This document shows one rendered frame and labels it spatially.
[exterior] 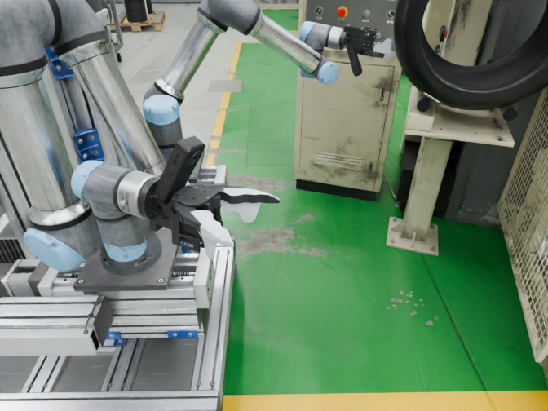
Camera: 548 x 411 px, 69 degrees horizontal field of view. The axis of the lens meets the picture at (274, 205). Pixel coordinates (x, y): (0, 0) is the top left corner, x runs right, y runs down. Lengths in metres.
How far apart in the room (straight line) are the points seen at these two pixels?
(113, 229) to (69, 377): 0.88
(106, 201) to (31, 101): 0.20
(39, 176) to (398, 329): 1.50
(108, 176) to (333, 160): 1.89
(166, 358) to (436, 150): 1.46
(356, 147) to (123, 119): 1.77
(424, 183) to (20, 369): 1.84
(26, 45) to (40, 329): 0.67
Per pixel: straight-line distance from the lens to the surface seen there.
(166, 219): 0.67
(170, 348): 1.52
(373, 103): 2.29
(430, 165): 2.06
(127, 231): 0.77
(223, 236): 0.54
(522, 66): 1.79
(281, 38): 1.39
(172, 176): 0.62
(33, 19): 0.76
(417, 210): 2.19
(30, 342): 1.15
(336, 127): 2.37
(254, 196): 0.64
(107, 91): 0.81
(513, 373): 1.91
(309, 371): 1.68
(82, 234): 0.88
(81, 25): 0.81
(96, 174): 0.73
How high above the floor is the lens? 1.41
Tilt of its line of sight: 35 degrees down
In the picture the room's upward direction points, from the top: straight up
